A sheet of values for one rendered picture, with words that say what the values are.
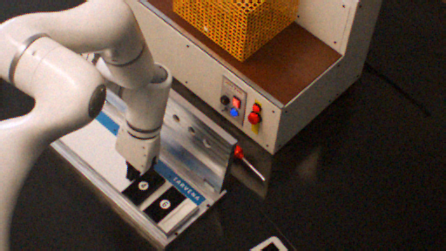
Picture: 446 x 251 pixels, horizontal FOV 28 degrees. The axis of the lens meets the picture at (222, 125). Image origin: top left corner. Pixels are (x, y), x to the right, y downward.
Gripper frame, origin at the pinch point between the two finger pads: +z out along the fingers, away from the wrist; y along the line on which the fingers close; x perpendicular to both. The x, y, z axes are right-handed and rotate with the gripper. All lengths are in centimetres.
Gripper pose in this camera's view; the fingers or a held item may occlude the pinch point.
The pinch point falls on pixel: (133, 171)
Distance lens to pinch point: 213.4
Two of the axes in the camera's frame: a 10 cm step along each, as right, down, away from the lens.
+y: 7.3, 5.8, -3.6
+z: -2.0, 6.9, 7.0
